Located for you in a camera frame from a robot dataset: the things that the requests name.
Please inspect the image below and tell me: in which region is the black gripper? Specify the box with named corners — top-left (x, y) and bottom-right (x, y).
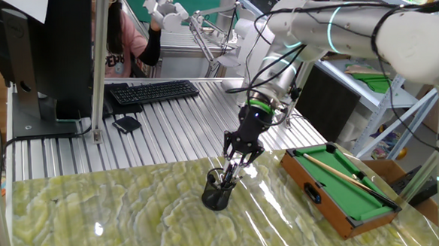
top-left (219, 104), bottom-right (278, 169)

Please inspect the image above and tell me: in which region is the black sleeved forearm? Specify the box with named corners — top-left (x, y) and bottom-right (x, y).
top-left (136, 24), bottom-right (164, 68)

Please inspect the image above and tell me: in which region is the black clip pen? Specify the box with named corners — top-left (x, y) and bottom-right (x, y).
top-left (218, 169), bottom-right (234, 190)

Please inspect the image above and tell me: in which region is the black mesh pen holder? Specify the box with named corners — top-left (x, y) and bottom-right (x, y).
top-left (199, 166), bottom-right (241, 212)

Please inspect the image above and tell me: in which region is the wooden cue stick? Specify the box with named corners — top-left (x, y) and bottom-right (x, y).
top-left (301, 147), bottom-right (400, 214)

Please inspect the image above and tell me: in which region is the silver aluminium case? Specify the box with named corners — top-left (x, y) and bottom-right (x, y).
top-left (147, 18), bottom-right (241, 82)

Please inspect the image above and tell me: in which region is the black keyboard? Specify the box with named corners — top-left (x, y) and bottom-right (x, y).
top-left (109, 78), bottom-right (201, 107)

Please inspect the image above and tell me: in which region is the mini pool table toy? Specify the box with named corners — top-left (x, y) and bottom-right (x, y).
top-left (279, 138), bottom-right (404, 243)

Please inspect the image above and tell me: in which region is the black wallet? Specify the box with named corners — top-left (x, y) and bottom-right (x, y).
top-left (111, 114), bottom-right (144, 135)

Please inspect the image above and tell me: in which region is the black mouse pad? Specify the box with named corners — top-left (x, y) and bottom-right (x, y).
top-left (102, 81), bottom-right (144, 117)

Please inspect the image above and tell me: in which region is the silver articulated stand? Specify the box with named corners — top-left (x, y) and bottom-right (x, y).
top-left (187, 1), bottom-right (245, 78)

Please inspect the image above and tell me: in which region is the black computer mouse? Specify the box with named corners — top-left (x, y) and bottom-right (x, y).
top-left (102, 98), bottom-right (114, 118)

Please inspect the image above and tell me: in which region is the green marble pattern mat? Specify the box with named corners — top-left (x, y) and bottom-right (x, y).
top-left (5, 141), bottom-right (439, 246)

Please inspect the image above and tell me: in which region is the colourful toy pile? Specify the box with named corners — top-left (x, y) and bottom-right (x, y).
top-left (370, 124), bottom-right (409, 162)

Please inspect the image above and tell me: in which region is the white metal shelf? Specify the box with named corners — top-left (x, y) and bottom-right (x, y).
top-left (241, 0), bottom-right (439, 167)

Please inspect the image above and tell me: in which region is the person in pink shirt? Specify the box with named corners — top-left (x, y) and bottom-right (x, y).
top-left (99, 0), bottom-right (151, 80)

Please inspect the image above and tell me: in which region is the black plastic stand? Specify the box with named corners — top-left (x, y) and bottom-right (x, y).
top-left (389, 163), bottom-right (439, 208)

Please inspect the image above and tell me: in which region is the brown cardboard box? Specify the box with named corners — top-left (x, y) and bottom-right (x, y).
top-left (362, 155), bottom-right (439, 231)

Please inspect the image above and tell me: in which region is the black computer monitor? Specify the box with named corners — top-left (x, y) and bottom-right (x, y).
top-left (0, 0), bottom-right (101, 141)

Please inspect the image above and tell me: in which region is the white paper note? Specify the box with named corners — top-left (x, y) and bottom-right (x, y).
top-left (0, 0), bottom-right (51, 26)

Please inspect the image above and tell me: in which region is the white teleoperation handle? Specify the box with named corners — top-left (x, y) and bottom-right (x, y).
top-left (140, 0), bottom-right (192, 35)

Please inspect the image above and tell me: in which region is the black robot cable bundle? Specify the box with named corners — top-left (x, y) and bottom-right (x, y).
top-left (220, 0), bottom-right (439, 168)

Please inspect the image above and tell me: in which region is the black monitor cable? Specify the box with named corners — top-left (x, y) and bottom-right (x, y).
top-left (0, 123), bottom-right (95, 181)

